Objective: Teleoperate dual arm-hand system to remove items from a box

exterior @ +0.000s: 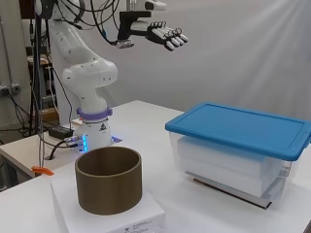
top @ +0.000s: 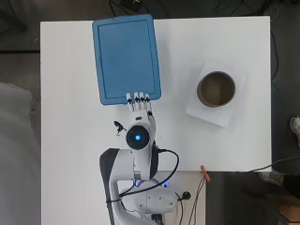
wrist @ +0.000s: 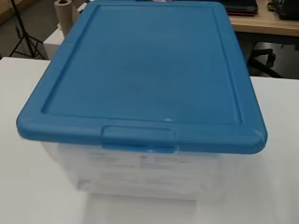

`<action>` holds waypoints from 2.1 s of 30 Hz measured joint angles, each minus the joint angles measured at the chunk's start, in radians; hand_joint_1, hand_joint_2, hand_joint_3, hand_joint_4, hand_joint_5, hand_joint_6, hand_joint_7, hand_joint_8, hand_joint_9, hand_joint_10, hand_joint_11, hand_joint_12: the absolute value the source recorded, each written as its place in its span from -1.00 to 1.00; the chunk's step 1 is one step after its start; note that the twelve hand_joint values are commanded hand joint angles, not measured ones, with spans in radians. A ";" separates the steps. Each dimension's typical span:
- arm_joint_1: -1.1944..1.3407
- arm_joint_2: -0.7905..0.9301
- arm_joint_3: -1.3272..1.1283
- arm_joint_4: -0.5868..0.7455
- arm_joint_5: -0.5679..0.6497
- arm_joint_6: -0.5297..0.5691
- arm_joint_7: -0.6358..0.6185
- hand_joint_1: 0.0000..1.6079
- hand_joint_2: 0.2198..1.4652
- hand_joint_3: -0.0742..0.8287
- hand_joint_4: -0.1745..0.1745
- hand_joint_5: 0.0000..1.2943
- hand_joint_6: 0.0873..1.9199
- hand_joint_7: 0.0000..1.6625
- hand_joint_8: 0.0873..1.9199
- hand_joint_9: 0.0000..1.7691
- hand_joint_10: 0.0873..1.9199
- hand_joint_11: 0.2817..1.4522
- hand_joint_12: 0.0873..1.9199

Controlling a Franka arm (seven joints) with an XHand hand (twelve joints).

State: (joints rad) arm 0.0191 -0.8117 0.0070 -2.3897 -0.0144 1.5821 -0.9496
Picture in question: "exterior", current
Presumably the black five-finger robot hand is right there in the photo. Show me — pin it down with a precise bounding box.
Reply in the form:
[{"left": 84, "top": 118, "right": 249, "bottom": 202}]
[{"left": 147, "top": 20, "right": 190, "bottom": 52}]

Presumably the blue plastic lid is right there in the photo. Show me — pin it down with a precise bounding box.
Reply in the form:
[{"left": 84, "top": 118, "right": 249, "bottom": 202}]
[{"left": 164, "top": 102, "right": 311, "bottom": 162}]

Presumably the white hanging sheet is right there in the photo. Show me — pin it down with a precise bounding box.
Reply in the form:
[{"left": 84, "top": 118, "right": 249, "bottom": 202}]
[{"left": 48, "top": 0, "right": 311, "bottom": 125}]

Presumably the black stand pole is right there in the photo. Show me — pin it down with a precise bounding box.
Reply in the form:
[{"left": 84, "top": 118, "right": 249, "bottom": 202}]
[{"left": 30, "top": 13, "right": 45, "bottom": 169}]

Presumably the black power adapter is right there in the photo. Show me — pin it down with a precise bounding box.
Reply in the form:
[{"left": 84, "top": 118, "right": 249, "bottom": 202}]
[{"left": 48, "top": 125, "right": 75, "bottom": 141}]

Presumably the brown round tub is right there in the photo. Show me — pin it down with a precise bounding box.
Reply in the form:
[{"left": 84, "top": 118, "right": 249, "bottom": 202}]
[{"left": 74, "top": 146, "right": 144, "bottom": 216}]

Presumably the dark metal strip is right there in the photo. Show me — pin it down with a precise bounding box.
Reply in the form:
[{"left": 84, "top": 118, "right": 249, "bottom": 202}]
[{"left": 186, "top": 170, "right": 273, "bottom": 211}]

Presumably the white flat box with print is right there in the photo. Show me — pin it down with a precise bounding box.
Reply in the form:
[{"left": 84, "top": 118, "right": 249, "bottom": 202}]
[{"left": 50, "top": 181, "right": 166, "bottom": 233}]

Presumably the orange clamp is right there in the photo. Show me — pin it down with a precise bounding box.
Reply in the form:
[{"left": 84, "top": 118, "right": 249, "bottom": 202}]
[{"left": 31, "top": 165, "right": 55, "bottom": 177}]

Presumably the clear plastic box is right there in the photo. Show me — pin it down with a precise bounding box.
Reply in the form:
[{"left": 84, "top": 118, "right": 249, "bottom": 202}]
[{"left": 168, "top": 130, "right": 300, "bottom": 203}]

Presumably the beige side table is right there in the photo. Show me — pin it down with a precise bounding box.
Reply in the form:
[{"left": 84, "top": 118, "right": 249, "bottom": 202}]
[{"left": 0, "top": 129, "right": 86, "bottom": 180}]

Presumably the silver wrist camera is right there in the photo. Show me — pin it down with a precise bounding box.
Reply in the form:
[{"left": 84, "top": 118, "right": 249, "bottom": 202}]
[{"left": 115, "top": 38, "right": 135, "bottom": 50}]

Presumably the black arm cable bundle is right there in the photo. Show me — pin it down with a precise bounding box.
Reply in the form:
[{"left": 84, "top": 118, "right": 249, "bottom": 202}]
[{"left": 54, "top": 0, "right": 121, "bottom": 46}]

